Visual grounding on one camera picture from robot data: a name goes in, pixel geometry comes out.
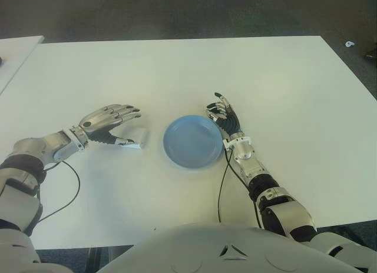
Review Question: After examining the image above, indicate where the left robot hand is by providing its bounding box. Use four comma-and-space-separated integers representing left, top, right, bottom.
78, 104, 142, 147

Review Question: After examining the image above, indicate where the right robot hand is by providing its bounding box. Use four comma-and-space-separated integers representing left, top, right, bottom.
206, 92, 244, 139

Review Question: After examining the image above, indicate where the white charger block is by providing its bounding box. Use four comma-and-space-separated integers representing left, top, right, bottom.
123, 127, 150, 150

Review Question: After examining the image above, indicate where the blue round plate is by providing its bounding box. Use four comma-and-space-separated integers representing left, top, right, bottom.
163, 115, 226, 170

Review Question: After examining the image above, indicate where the white side table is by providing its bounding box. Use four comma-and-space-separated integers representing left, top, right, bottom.
0, 35, 45, 96

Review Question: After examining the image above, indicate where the grey robot torso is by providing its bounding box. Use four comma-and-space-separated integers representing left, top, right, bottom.
94, 221, 363, 273

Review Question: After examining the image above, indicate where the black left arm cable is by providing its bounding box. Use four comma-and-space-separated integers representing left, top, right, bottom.
38, 160, 81, 224

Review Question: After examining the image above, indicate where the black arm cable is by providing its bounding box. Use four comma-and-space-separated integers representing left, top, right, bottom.
217, 148, 263, 228
38, 160, 81, 224

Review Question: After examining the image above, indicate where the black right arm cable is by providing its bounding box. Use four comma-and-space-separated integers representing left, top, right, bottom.
217, 148, 263, 228

